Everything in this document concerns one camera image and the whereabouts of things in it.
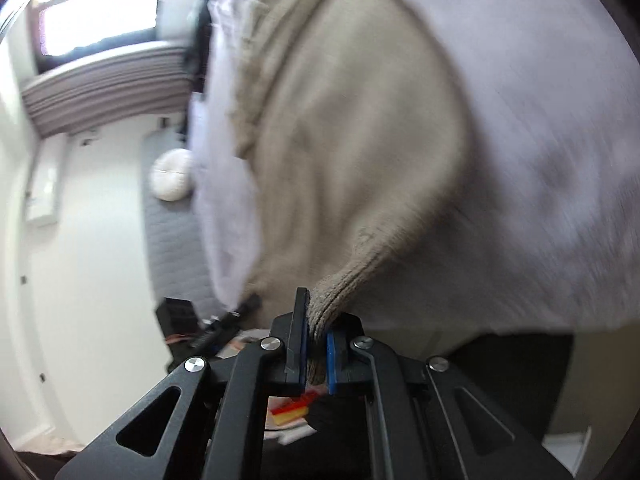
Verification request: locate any olive brown knit sweater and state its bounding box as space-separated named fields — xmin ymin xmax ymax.
xmin=226 ymin=0 xmax=474 ymax=386

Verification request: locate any red yellow packet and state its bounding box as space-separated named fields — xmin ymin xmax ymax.
xmin=269 ymin=390 xmax=320 ymax=427

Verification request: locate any black box on floor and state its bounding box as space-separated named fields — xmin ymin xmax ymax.
xmin=155 ymin=298 xmax=200 ymax=356

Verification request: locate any grey quilted floor mat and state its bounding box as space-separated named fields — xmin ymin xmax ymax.
xmin=141 ymin=128 xmax=224 ymax=322

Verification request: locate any white round pleated cushion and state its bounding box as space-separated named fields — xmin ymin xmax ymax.
xmin=149 ymin=148 xmax=193 ymax=203

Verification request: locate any grey pleated curtain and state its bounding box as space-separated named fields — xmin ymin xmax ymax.
xmin=22 ymin=41 xmax=191 ymax=138

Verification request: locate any lavender plush blanket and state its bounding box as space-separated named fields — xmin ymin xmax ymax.
xmin=190 ymin=0 xmax=639 ymax=330

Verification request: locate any white wall air conditioner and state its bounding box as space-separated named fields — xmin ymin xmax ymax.
xmin=25 ymin=133 xmax=70 ymax=226

